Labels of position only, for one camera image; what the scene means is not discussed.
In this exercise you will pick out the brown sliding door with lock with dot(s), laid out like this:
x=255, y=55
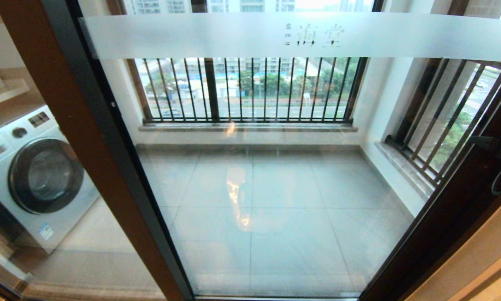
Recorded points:
x=275, y=37

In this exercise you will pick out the short black window railing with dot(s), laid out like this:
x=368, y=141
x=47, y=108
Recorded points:
x=442, y=133

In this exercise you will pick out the short grey stone window sill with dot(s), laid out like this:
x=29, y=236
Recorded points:
x=405, y=171

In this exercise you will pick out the long black window railing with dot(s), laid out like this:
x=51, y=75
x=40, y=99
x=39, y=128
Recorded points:
x=275, y=121

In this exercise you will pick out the long grey stone window sill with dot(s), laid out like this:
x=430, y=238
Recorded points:
x=250, y=127

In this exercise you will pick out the brown glass door without lock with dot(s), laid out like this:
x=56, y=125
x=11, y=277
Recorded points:
x=87, y=125

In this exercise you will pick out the silver front-load washing machine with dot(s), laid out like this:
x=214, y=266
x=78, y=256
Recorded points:
x=45, y=175

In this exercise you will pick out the narrow dark window frame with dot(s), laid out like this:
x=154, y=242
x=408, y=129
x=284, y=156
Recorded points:
x=419, y=104

